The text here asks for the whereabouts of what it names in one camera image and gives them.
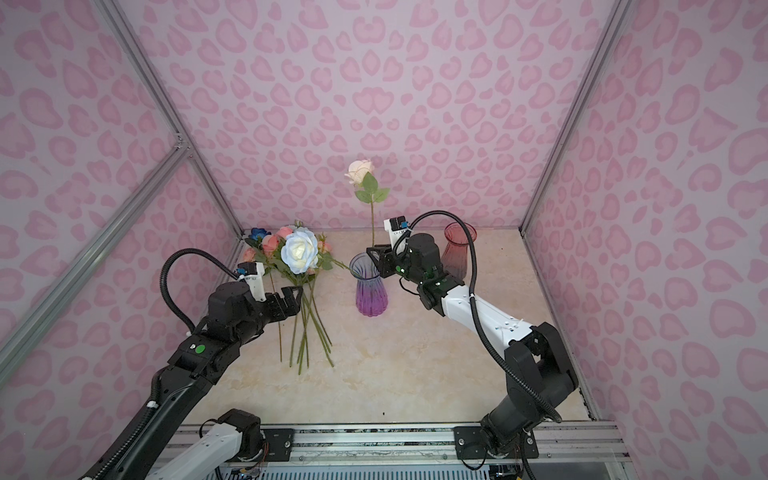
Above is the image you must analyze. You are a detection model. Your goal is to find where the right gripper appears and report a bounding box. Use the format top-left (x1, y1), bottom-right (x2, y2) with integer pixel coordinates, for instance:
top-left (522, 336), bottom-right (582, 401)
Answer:
top-left (365, 243), bottom-right (428, 286)

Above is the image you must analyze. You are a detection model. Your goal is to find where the purple blue glass vase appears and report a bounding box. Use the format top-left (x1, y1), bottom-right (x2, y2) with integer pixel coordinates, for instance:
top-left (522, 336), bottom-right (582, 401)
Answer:
top-left (349, 253), bottom-right (388, 317)

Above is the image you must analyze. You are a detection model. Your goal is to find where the white blue rose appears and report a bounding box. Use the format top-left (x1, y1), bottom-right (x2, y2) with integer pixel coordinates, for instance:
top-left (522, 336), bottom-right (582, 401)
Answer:
top-left (279, 226), bottom-right (337, 368)

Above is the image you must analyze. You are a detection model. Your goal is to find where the cream pink rose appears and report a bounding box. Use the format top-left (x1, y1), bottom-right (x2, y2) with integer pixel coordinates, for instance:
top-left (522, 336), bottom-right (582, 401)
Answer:
top-left (345, 159), bottom-right (390, 246)

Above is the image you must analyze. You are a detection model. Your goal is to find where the pink peony flower stem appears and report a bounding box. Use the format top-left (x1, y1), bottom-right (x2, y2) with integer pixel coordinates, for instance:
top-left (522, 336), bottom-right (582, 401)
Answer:
top-left (240, 247), bottom-right (282, 362)

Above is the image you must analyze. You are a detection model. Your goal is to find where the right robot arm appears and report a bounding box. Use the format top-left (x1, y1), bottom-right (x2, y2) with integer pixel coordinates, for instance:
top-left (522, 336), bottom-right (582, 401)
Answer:
top-left (366, 233), bottom-right (579, 459)

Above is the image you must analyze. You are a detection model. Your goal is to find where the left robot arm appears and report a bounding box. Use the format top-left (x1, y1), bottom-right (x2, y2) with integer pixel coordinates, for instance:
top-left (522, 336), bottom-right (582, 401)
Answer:
top-left (85, 281), bottom-right (303, 479)

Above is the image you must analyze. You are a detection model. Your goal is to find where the red grey glass vase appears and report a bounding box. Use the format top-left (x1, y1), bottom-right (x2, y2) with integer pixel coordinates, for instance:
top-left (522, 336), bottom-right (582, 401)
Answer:
top-left (441, 222), bottom-right (477, 280)

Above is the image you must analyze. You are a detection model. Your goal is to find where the pink rose bunch on table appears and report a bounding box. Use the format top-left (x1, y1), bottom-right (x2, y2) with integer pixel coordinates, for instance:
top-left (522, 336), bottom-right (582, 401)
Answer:
top-left (248, 223), bottom-right (337, 373)

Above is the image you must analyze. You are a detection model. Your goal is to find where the dark blue rose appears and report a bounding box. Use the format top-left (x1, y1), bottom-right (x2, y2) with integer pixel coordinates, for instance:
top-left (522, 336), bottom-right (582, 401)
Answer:
top-left (249, 228), bottom-right (271, 241)

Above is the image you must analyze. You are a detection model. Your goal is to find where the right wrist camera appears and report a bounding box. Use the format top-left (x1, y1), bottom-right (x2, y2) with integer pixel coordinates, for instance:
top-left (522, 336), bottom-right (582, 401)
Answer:
top-left (383, 216), bottom-right (411, 254)

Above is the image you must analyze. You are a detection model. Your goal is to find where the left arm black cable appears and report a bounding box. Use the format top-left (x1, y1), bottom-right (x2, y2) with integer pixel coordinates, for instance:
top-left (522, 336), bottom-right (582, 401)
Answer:
top-left (158, 248), bottom-right (241, 334)

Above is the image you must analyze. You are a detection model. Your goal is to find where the left aluminium frame bar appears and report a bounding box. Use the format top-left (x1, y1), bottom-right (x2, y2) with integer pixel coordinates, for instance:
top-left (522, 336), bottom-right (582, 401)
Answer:
top-left (1, 142), bottom-right (189, 385)

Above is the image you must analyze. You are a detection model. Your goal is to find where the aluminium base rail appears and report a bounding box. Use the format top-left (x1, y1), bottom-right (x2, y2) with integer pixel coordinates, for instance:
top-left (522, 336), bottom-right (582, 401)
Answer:
top-left (149, 421), bottom-right (631, 480)

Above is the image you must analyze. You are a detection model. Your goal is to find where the left corner aluminium post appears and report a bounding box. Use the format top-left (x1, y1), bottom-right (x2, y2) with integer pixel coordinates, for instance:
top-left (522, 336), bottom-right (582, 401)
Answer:
top-left (94, 0), bottom-right (244, 238)

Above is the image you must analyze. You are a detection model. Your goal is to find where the right aluminium frame post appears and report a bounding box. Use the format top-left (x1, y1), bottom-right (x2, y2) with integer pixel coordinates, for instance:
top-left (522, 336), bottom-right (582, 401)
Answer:
top-left (519, 0), bottom-right (636, 238)

